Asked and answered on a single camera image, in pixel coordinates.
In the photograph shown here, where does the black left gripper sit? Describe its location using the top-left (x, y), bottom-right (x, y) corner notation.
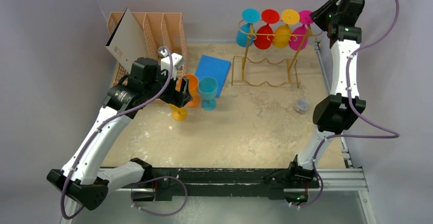
top-left (144, 66), bottom-right (191, 107)

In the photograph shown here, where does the orange wine glass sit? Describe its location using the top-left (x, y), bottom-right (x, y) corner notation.
top-left (184, 74), bottom-right (201, 108)

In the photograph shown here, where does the yellow front wine glass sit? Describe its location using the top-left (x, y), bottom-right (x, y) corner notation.
top-left (169, 104), bottom-right (188, 121)

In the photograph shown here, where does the yellow wine glass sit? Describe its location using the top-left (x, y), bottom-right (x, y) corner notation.
top-left (272, 9), bottom-right (300, 48)
top-left (169, 104), bottom-right (188, 121)

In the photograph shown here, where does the light blue front wine glass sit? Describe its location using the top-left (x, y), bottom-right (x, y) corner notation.
top-left (198, 77), bottom-right (218, 111)

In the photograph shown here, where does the light blue wine glass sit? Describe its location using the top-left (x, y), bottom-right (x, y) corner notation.
top-left (236, 8), bottom-right (260, 47)
top-left (198, 77), bottom-right (218, 111)

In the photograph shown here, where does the magenta wine glass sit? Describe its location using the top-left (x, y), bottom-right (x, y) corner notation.
top-left (288, 10), bottom-right (313, 51)

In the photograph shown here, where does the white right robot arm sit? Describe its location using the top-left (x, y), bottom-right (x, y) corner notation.
top-left (286, 0), bottom-right (366, 187)

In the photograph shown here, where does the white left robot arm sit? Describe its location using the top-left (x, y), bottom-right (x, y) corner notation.
top-left (47, 58), bottom-right (192, 210)

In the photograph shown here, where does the red wine glass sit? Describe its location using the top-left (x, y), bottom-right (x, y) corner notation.
top-left (254, 9), bottom-right (280, 50)

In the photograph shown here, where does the light blue rear wine glass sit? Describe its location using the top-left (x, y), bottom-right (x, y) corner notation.
top-left (236, 8), bottom-right (260, 47)

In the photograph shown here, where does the gold metal wine glass rack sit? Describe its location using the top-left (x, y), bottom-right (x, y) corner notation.
top-left (230, 20), bottom-right (318, 87)

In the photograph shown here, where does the blue notebook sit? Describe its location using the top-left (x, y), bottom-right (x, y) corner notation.
top-left (195, 55), bottom-right (231, 98)

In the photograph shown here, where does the small jar in organizer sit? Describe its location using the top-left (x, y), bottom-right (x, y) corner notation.
top-left (158, 46), bottom-right (168, 58)

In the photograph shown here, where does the pink plastic file organizer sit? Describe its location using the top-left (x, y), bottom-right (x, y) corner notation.
top-left (107, 12), bottom-right (189, 104)

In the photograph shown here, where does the grey board in organizer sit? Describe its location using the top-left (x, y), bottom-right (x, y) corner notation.
top-left (105, 8), bottom-right (149, 73)

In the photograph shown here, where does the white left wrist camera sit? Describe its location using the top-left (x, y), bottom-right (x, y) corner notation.
top-left (160, 53), bottom-right (185, 80)

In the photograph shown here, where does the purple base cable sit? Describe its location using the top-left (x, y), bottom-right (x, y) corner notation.
top-left (130, 176), bottom-right (189, 217)

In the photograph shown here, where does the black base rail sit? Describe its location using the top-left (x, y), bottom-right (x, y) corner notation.
top-left (120, 166), bottom-right (320, 202)

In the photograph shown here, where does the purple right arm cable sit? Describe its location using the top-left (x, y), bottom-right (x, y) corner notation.
top-left (289, 0), bottom-right (400, 209)

